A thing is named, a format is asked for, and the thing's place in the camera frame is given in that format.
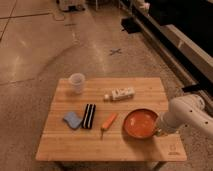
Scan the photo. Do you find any black white striped eraser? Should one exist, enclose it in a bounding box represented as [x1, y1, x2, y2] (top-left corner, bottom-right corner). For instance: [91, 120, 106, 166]
[82, 104, 96, 129]

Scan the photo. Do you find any black box on floor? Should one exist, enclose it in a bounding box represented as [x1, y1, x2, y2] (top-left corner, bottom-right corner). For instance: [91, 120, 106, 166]
[121, 17, 141, 34]

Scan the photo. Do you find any wooden table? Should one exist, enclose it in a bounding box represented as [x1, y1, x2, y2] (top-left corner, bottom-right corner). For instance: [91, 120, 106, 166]
[36, 77, 187, 162]

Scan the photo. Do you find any long metal rail shelf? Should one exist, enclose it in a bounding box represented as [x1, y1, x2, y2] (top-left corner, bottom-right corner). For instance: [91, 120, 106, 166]
[118, 0, 213, 116]

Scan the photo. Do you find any orange ceramic bowl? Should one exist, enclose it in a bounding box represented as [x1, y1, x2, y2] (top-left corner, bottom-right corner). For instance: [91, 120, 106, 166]
[123, 109, 158, 139]

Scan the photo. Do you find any blue sponge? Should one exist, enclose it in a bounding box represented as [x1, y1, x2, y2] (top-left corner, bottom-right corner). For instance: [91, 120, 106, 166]
[63, 112, 82, 129]

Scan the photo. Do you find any white tube bottle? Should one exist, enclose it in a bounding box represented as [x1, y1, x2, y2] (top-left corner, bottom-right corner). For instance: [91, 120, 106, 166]
[104, 87, 135, 101]

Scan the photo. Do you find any white machine base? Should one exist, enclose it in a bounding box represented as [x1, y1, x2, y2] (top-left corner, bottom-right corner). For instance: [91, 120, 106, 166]
[56, 0, 86, 11]

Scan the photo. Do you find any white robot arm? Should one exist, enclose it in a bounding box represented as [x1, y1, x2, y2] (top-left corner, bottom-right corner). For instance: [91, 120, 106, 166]
[156, 94, 213, 139]

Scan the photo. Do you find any cable on floor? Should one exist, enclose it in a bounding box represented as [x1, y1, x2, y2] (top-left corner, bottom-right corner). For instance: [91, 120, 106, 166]
[51, 3, 68, 22]

